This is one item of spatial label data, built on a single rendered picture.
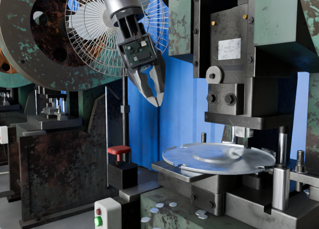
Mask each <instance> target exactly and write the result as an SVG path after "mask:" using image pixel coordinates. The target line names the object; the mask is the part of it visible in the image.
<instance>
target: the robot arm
mask: <svg viewBox="0 0 319 229"><path fill-rule="evenodd" d="M104 3H105V6H106V9H107V11H108V14H109V17H110V19H112V22H113V25H114V26H115V27H120V30H121V33H122V36H123V39H124V42H122V43H120V44H117V47H118V50H119V52H120V55H121V58H122V61H123V64H124V67H125V69H126V73H127V76H128V78H129V79H130V80H131V81H132V83H133V84H134V85H135V86H136V87H137V88H138V89H139V91H140V92H141V93H142V94H143V96H144V97H145V98H146V99H147V100H148V101H149V102H150V103H151V104H153V105H154V106H156V107H158V106H161V104H162V101H163V97H164V89H165V76H166V64H165V61H164V58H163V57H162V55H161V51H160V50H159V51H157V50H156V48H155V47H154V46H155V45H156V44H155V43H154V42H153V40H152V37H151V35H150V34H149V33H146V31H145V28H144V26H143V23H142V22H141V23H138V22H137V21H139V20H141V19H142V18H143V17H144V13H143V10H142V5H141V2H140V0H104ZM124 55H125V56H126V61H125V58H124ZM153 63H154V64H153ZM148 64H149V65H151V66H153V68H152V69H151V71H150V77H151V78H152V79H153V81H154V84H155V87H154V89H155V90H156V92H157V97H155V96H154V95H153V93H152V89H151V88H150V87H149V85H148V77H147V75H146V74H145V73H141V72H139V71H140V70H141V68H142V67H143V66H146V65H148ZM137 68H138V70H139V71H138V70H137Z"/></svg>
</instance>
